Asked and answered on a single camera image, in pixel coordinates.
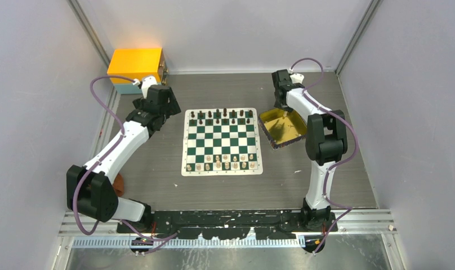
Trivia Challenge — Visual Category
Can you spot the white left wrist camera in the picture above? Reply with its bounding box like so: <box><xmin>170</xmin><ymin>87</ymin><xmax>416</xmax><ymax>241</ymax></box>
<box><xmin>132</xmin><ymin>75</ymin><xmax>158</xmax><ymax>98</ymax></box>

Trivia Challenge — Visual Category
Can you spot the yellow box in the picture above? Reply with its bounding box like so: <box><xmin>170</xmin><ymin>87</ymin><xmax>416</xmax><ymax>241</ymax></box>
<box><xmin>107</xmin><ymin>48</ymin><xmax>168</xmax><ymax>84</ymax></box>

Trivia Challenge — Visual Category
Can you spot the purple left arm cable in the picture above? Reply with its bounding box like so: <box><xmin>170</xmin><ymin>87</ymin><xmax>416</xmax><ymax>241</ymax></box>
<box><xmin>72</xmin><ymin>76</ymin><xmax>178</xmax><ymax>255</ymax></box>

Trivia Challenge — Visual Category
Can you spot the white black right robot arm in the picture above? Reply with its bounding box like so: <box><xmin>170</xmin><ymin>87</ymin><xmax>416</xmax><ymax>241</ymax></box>
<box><xmin>271</xmin><ymin>69</ymin><xmax>348</xmax><ymax>231</ymax></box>

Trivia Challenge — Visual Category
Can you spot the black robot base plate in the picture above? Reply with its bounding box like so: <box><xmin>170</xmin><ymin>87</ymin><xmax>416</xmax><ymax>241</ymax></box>
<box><xmin>117</xmin><ymin>209</ymin><xmax>336</xmax><ymax>240</ymax></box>

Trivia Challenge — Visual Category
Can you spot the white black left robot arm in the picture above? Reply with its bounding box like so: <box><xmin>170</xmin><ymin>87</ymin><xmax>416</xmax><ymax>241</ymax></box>
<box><xmin>66</xmin><ymin>84</ymin><xmax>181</xmax><ymax>232</ymax></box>

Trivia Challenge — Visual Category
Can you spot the light blue box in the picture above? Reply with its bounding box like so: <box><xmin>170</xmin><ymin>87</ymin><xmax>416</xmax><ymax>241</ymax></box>
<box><xmin>114</xmin><ymin>70</ymin><xmax>168</xmax><ymax>95</ymax></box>

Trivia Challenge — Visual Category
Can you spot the gold tin box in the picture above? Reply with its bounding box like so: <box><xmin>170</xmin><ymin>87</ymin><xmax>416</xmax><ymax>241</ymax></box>
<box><xmin>258</xmin><ymin>108</ymin><xmax>307</xmax><ymax>150</ymax></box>

